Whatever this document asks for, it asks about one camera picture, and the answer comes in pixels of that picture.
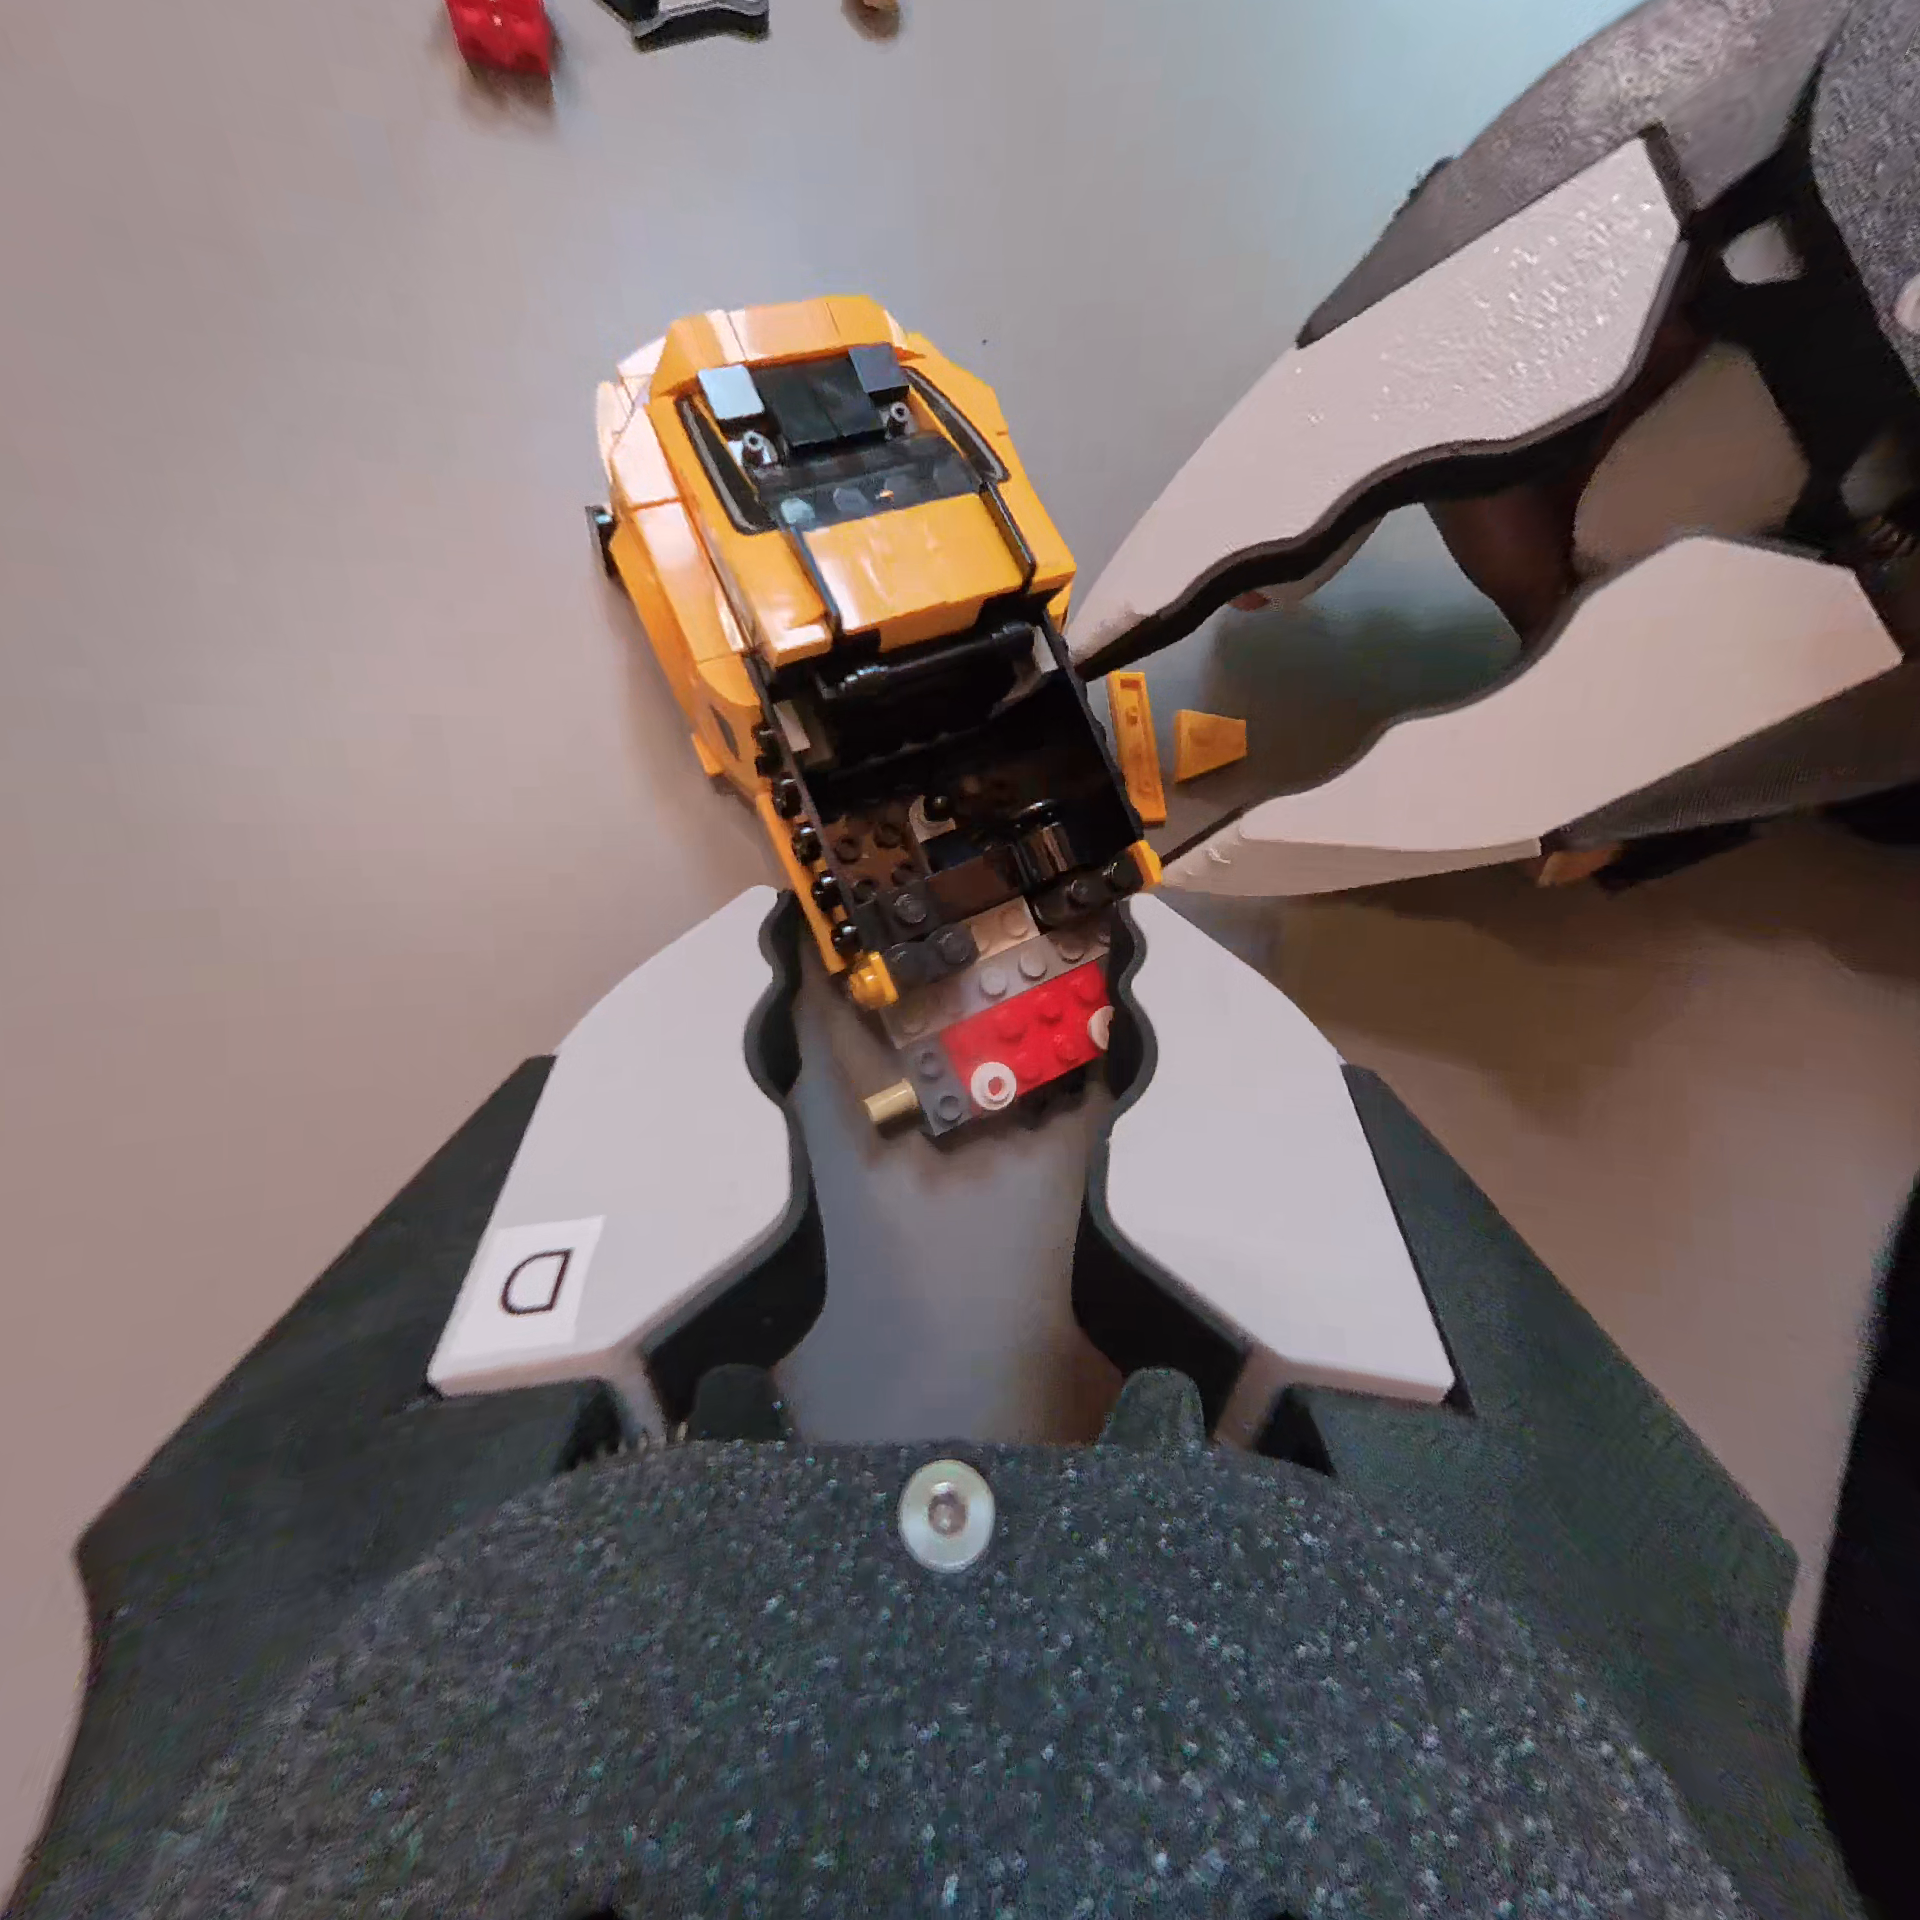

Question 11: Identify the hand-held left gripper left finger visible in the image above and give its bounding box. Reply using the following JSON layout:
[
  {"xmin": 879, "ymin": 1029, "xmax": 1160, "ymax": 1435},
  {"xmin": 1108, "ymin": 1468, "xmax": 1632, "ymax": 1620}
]
[{"xmin": 428, "ymin": 882, "xmax": 832, "ymax": 1430}]

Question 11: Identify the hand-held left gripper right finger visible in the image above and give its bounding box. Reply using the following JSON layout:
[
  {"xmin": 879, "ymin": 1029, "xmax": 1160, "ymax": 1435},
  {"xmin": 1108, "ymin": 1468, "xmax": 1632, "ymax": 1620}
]
[{"xmin": 1073, "ymin": 895, "xmax": 1457, "ymax": 1438}]

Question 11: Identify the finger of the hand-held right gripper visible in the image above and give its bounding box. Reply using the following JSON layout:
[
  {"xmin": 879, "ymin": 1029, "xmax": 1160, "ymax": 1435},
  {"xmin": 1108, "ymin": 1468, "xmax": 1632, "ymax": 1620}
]
[
  {"xmin": 1070, "ymin": 127, "xmax": 1695, "ymax": 682},
  {"xmin": 1167, "ymin": 535, "xmax": 1911, "ymax": 899}
]

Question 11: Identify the narrow yellow lego plate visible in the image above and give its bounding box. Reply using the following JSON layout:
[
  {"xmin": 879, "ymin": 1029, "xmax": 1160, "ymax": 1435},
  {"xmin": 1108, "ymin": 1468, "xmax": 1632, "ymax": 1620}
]
[{"xmin": 1107, "ymin": 669, "xmax": 1167, "ymax": 828}]

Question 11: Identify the yellow lego car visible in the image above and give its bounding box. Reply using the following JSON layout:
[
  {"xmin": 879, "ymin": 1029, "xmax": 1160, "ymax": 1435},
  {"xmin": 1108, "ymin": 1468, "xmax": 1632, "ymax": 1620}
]
[{"xmin": 583, "ymin": 294, "xmax": 1167, "ymax": 1143}]

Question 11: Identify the black lego wrench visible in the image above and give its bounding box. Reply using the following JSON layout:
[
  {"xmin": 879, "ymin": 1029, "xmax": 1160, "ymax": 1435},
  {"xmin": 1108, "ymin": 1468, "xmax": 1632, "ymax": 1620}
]
[{"xmin": 598, "ymin": 0, "xmax": 774, "ymax": 43}]

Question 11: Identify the person's right hand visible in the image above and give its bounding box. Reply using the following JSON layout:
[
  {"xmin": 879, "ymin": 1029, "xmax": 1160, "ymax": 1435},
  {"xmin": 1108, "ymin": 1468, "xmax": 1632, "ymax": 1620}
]
[{"xmin": 1423, "ymin": 447, "xmax": 1587, "ymax": 649}]

